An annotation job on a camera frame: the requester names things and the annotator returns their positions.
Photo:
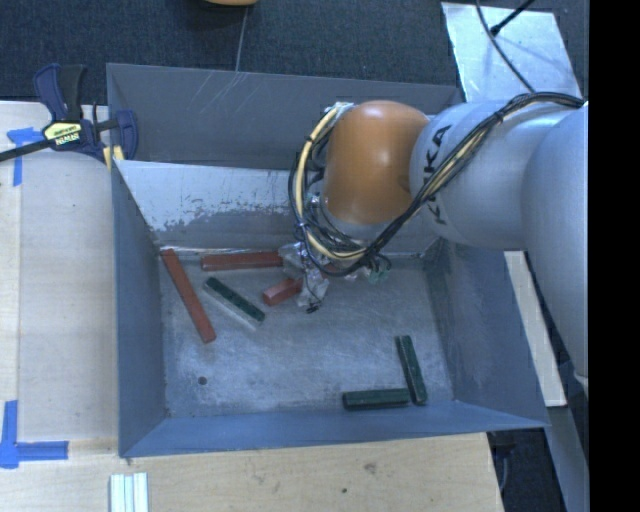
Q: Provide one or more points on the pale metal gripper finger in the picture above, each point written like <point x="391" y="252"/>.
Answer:
<point x="291" y="257"/>
<point x="314" y="290"/>

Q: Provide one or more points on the grey metal bin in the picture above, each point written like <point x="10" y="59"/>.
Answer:
<point x="310" y="360"/>

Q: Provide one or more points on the red-brown flat block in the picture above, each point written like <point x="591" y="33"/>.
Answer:
<point x="189" y="296"/>
<point x="241" y="260"/>
<point x="281" y="292"/>

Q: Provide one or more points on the pale wood flat board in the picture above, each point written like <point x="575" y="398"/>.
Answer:
<point x="65" y="300"/>

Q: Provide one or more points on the dark green flat block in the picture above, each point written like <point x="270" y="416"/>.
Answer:
<point x="412" y="370"/>
<point x="376" y="399"/>
<point x="233" y="302"/>

